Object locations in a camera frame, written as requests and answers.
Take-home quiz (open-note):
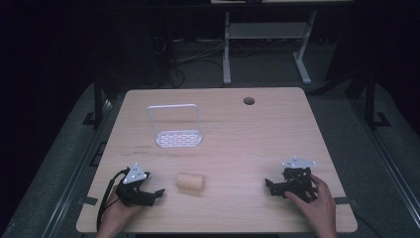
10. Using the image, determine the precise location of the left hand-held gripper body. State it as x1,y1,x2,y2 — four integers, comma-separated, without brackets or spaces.
114,162,157,208

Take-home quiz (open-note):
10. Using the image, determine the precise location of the person's left hand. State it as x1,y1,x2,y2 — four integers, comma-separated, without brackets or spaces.
101,185,144,230

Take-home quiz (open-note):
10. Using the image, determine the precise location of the grey tape strip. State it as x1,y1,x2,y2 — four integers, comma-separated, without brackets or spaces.
77,195,99,206
333,195,357,206

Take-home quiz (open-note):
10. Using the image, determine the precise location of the person's right hand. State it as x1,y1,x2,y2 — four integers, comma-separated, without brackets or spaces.
283,174,338,226

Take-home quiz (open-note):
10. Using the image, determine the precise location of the black upright post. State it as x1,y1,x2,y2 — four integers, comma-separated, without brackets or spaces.
364,69,392,130
82,70,105,129

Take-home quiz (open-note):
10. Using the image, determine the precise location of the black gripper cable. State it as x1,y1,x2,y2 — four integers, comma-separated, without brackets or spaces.
96,167,131,232

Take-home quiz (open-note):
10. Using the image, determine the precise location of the beige bread roll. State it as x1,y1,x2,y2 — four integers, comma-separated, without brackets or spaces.
175,172,205,192

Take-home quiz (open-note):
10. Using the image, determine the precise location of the thin black floor cable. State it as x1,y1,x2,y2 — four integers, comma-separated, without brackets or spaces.
354,209,379,234

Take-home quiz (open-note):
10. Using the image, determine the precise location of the bundle of floor cables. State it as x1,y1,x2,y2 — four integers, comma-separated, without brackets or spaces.
152,35,226,89

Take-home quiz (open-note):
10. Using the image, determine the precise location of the aluminium floor rail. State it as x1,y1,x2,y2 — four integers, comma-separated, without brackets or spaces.
40,98,116,238
349,97,420,230

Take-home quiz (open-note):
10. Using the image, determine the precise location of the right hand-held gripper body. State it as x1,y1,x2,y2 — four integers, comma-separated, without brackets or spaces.
280,156,320,203

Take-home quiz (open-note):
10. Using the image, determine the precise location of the white metal stand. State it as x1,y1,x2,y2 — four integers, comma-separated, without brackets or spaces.
222,9,319,86

